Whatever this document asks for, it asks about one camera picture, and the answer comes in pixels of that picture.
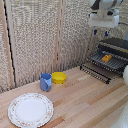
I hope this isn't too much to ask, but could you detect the yellow bowl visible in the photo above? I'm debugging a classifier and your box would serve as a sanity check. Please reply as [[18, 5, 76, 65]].
[[51, 71, 68, 85]]

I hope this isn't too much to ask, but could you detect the blue mug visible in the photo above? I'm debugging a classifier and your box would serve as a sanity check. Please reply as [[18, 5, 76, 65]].
[[39, 72, 53, 93]]

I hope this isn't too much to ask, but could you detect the open toaster oven door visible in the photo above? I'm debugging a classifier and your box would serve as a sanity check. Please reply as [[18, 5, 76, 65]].
[[79, 63, 112, 85]]

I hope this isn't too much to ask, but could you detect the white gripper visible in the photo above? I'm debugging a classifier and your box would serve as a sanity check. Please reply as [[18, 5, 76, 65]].
[[87, 8, 121, 38]]

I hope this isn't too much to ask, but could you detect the orange toy bread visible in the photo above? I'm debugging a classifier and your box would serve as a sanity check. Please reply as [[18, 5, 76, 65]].
[[101, 53, 114, 64]]

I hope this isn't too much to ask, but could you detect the white floral-rimmed plate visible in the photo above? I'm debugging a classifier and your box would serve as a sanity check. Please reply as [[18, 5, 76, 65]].
[[7, 92, 55, 128]]

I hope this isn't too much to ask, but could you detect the metal wire dish rack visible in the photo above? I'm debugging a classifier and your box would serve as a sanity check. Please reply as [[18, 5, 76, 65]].
[[97, 36, 128, 80]]

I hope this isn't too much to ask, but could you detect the woven folding screen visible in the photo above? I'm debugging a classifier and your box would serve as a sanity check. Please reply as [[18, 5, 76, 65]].
[[0, 0, 128, 94]]

